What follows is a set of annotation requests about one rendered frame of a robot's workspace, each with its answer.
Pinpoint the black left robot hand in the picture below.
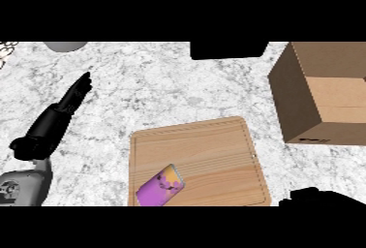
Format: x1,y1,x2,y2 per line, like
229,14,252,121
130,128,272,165
9,71,93,162

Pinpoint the grey round bowl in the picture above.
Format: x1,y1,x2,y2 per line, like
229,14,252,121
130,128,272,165
43,42,89,53

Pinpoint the brown cardboard box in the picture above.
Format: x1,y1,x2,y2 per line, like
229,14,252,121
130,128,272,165
267,42,366,146

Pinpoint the black appliance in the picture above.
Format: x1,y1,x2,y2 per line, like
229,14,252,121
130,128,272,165
189,42,270,61

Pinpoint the white wire basket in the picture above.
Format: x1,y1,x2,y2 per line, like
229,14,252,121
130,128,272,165
0,42,21,70

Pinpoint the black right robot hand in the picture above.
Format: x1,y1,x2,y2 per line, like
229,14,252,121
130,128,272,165
277,186,366,207

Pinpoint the wooden cutting board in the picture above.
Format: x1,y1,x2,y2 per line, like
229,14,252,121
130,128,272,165
127,115,273,207

